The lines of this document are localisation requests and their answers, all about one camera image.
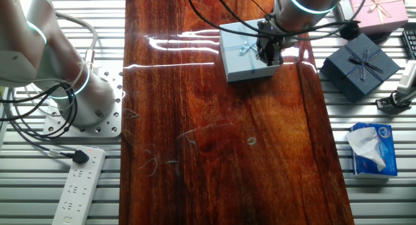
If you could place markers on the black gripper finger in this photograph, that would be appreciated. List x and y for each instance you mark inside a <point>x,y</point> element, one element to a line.
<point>277,60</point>
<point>268,60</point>

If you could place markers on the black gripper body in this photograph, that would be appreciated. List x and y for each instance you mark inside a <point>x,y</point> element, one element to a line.
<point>269,46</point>

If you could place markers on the light blue casing with bow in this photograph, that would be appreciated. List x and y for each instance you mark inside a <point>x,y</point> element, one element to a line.
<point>237,56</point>

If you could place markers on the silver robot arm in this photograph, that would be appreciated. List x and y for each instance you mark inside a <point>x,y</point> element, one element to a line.
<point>19,62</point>

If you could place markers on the navy gift box with ribbon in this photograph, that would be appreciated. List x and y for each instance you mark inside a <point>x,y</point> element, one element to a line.
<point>380,69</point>

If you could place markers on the pink gift box with ribbon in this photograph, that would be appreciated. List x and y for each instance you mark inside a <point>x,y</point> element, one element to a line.
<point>383,17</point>

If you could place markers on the blue tissue box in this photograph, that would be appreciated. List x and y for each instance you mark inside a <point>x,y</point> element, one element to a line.
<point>388,147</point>

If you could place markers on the white tissue sheet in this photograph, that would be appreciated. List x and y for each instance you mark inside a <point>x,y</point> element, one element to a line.
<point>364,143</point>

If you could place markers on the black keyboard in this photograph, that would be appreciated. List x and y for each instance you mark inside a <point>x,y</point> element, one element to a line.
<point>410,43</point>

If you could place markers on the black power plug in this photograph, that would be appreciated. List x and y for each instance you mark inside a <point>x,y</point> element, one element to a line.
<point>80,156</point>

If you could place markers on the white power strip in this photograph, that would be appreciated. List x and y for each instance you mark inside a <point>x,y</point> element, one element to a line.
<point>78,192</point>

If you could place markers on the gripper camera on silver bracket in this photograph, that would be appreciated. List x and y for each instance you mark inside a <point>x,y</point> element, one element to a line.
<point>349,30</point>

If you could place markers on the black camera stand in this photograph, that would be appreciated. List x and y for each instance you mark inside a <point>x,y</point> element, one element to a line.
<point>390,104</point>

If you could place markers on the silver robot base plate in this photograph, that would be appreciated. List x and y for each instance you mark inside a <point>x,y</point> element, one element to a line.
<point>110,121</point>

